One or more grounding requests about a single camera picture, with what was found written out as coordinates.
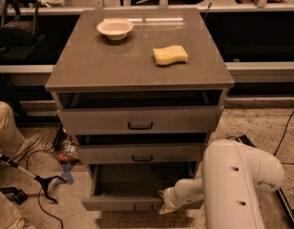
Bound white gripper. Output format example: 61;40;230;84
157;187;182;215

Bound grey bottom drawer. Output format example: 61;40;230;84
82;162;196;213

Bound grey drawer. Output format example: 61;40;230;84
82;162;196;213
77;143;202;164
57;106;223;135

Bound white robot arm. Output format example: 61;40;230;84
158;139;284;229

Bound grey middle drawer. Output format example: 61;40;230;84
77;143;202;164

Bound grey top drawer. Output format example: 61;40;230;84
57;106;223;135

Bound grey drawer cabinet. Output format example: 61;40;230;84
45;7;235;189

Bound black power adapter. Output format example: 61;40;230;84
236;135;254;147

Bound blue tape cross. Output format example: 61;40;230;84
52;161;78;188

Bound black bar on floor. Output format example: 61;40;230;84
276;189;294;229

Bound black reacher grabber tool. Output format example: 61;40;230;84
0;153;67;203

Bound grey shoe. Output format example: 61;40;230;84
21;133;43;153

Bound black pedal device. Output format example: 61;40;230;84
0;187;28;204

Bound yellow sponge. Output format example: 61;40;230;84
153;45;188;66

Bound person knee beige trousers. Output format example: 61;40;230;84
0;192;25;229

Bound person leg beige trousers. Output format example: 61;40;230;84
0;101;28;157

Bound white bowl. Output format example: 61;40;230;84
96;18;134;41

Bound black chair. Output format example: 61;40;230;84
0;0;42;60

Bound wire basket with items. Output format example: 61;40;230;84
44;124;79;163

